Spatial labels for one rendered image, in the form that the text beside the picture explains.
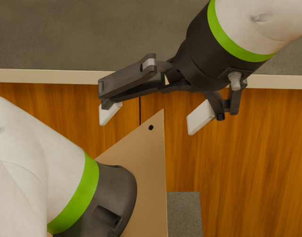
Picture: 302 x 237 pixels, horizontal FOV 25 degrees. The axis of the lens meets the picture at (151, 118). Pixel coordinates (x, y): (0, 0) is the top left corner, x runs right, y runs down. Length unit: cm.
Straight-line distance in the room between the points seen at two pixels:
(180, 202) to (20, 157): 44
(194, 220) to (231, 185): 59
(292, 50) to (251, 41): 85
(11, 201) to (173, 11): 98
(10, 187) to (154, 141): 32
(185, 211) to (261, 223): 71
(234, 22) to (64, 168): 33
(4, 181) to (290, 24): 33
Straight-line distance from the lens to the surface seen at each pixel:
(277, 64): 151
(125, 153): 105
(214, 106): 92
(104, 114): 93
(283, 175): 175
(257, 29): 69
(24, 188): 81
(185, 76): 80
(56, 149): 91
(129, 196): 96
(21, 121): 89
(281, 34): 69
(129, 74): 84
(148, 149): 100
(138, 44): 154
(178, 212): 119
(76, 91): 155
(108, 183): 95
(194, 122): 98
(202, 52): 75
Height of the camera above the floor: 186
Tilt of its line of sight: 43 degrees down
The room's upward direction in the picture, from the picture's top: straight up
